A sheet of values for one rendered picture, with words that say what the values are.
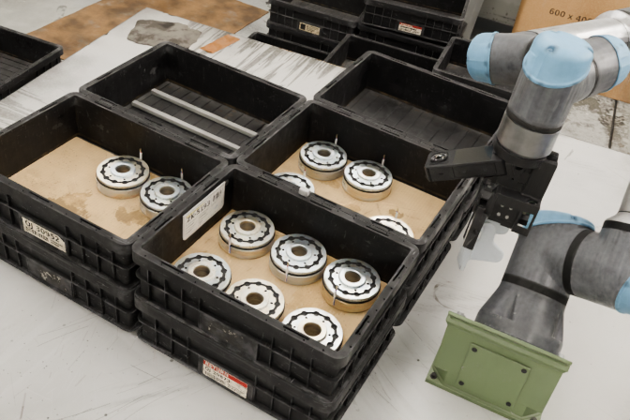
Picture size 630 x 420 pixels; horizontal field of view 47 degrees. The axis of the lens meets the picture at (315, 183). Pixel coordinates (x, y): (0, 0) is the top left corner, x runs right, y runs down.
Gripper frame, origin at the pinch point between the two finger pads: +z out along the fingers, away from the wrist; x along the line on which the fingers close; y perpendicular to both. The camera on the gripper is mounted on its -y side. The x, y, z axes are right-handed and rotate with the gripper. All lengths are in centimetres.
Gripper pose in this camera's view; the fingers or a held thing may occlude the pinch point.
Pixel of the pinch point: (462, 249)
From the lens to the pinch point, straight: 112.5
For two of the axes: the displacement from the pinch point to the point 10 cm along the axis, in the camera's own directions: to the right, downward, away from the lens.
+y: 9.3, 3.3, -1.6
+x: 3.2, -5.1, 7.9
